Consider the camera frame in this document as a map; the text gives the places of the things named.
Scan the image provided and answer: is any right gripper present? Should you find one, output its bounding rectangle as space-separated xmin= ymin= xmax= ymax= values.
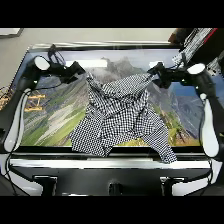
xmin=147 ymin=62 xmax=174 ymax=89

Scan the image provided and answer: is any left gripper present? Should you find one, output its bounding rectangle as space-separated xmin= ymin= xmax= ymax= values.
xmin=61 ymin=60 xmax=87 ymax=84

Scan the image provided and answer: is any checked shirt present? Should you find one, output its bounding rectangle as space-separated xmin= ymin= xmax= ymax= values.
xmin=69 ymin=72 xmax=178 ymax=164

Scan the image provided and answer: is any brown clothes hanger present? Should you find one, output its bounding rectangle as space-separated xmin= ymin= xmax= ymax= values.
xmin=0 ymin=98 xmax=45 ymax=113
xmin=0 ymin=87 xmax=46 ymax=101

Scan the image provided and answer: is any black cable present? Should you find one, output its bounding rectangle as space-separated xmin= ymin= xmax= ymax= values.
xmin=47 ymin=44 xmax=67 ymax=66

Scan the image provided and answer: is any silver slotted rail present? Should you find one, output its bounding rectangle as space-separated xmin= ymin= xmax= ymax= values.
xmin=172 ymin=27 xmax=214 ymax=68

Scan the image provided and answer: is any silver frame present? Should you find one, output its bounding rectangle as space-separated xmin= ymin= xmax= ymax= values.
xmin=9 ymin=151 xmax=214 ymax=197

